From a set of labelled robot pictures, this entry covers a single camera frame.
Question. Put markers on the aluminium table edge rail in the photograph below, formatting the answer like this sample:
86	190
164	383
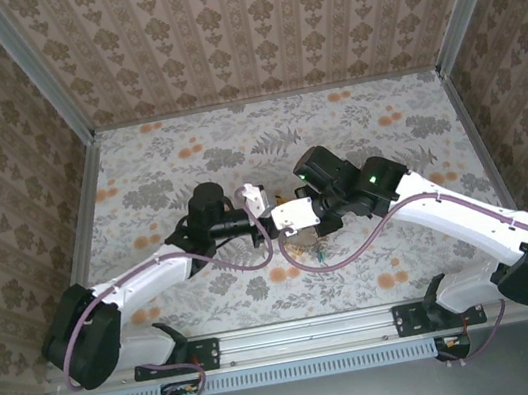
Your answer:
476	131
85	207
267	98

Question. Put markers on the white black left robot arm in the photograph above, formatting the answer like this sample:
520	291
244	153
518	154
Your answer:
155	276

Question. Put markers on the transparent plastic bag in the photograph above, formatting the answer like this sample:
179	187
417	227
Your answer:
303	247

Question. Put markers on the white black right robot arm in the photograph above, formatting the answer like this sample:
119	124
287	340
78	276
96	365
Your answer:
449	212

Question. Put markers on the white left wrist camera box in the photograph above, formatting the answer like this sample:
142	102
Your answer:
256	199

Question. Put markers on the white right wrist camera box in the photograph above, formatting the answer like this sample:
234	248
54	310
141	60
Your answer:
295	215

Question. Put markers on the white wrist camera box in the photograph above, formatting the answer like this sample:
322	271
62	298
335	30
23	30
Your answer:
295	215
256	199

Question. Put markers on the aluminium front mounting rail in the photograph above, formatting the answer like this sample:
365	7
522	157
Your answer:
307	334

